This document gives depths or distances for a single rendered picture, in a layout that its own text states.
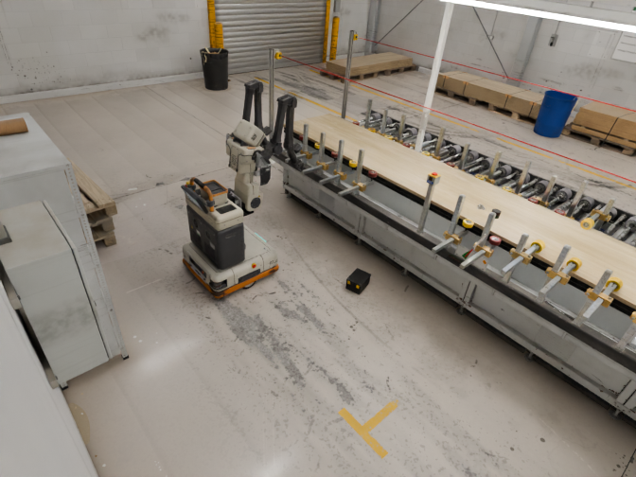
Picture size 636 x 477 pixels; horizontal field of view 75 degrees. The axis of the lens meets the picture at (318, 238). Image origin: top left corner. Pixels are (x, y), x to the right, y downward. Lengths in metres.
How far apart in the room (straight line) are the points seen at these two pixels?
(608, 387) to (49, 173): 3.73
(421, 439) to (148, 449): 1.71
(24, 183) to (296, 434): 2.10
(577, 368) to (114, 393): 3.27
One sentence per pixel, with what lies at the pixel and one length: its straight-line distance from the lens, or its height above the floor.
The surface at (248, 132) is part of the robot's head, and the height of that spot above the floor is 1.35.
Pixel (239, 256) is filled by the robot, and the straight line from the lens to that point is 3.57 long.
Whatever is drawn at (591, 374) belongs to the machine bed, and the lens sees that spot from 3.67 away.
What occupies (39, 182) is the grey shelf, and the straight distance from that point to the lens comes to 2.54.
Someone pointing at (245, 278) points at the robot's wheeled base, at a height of 0.15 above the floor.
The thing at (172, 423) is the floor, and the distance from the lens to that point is 3.06.
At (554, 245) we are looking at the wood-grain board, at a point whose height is 0.90.
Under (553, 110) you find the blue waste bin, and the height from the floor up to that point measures 0.48.
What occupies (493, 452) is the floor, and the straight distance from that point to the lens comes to 3.19.
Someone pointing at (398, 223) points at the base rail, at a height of 0.69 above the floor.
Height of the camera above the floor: 2.57
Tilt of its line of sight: 35 degrees down
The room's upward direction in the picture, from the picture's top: 5 degrees clockwise
